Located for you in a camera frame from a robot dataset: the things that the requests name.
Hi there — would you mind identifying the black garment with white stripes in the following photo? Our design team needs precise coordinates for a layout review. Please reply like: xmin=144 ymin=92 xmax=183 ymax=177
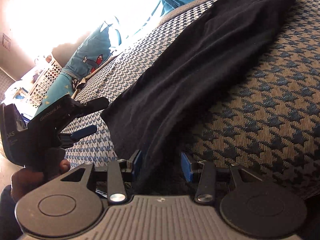
xmin=101 ymin=0 xmax=296 ymax=194

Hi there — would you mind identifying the person's left hand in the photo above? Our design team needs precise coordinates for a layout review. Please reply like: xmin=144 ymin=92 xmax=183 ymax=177
xmin=10 ymin=158 xmax=72 ymax=204

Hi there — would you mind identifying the houndstooth blue beige mattress cover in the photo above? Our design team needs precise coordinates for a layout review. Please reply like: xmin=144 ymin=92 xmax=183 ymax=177
xmin=63 ymin=0 xmax=319 ymax=198

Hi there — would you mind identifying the white perforated laundry basket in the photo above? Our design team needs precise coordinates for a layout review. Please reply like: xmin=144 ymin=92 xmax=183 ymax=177
xmin=27 ymin=54 xmax=62 ymax=108

